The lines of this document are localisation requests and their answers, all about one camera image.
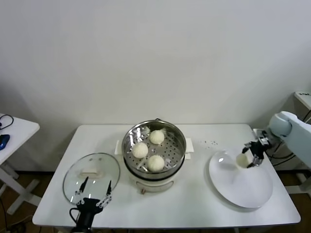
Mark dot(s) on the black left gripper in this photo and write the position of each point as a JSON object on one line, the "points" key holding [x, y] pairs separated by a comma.
{"points": [[88, 206]]}

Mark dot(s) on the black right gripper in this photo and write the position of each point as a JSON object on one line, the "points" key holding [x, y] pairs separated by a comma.
{"points": [[257, 150]]}

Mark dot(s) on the white steamed baozi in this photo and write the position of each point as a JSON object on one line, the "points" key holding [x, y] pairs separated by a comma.
{"points": [[156, 137], [140, 150], [241, 160], [155, 163]]}

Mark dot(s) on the round glass pot lid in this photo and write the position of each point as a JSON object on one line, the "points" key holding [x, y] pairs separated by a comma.
{"points": [[90, 173]]}

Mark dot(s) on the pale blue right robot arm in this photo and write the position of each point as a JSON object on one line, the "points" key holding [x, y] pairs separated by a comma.
{"points": [[301, 136]]}

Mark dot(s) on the stainless steel steamer basket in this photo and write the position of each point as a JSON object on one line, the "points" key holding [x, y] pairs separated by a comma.
{"points": [[131, 143]]}

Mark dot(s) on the white round plate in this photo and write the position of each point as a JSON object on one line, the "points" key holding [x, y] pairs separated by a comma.
{"points": [[243, 189]]}

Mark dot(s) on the white electric cooker base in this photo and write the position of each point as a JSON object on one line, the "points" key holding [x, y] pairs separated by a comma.
{"points": [[155, 185]]}

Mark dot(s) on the white shelf with label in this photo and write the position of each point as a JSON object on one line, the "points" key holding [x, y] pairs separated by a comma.
{"points": [[305, 99]]}

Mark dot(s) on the white side table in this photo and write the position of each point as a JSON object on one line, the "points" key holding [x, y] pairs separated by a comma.
{"points": [[24, 126]]}

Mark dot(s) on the blue computer mouse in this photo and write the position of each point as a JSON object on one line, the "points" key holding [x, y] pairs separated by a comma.
{"points": [[4, 141]]}

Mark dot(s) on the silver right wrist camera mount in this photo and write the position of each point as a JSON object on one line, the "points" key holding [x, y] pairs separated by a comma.
{"points": [[263, 140]]}

